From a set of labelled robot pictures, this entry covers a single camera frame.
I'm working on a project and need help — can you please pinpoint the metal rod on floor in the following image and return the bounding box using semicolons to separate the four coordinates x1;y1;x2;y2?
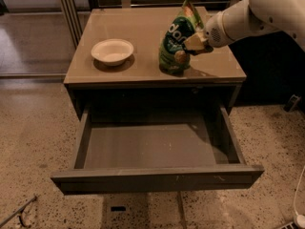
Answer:
0;195;38;228

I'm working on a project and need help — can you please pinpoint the green rice chip bag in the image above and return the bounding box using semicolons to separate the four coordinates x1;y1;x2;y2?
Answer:
159;0;204;74

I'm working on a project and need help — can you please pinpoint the grey drawer cabinet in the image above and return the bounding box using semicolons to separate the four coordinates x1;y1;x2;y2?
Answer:
64;8;246;116

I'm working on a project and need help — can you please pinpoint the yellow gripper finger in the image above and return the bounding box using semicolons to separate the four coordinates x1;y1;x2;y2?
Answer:
194;46;214;55
183;31;208;51

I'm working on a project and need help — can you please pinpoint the open grey top drawer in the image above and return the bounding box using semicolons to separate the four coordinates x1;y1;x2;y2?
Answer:
51;104;264;195

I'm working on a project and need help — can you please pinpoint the white cable with plug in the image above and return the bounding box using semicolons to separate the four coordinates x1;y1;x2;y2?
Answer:
293;165;305;229

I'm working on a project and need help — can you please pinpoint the white paper bowl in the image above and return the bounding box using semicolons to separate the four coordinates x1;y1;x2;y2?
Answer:
91;39;133;66

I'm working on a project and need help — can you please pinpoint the floor outlet cover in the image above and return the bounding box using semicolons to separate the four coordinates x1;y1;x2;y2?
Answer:
111;206;126;212

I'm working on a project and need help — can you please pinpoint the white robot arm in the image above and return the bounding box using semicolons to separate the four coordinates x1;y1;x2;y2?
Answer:
183;0;305;53

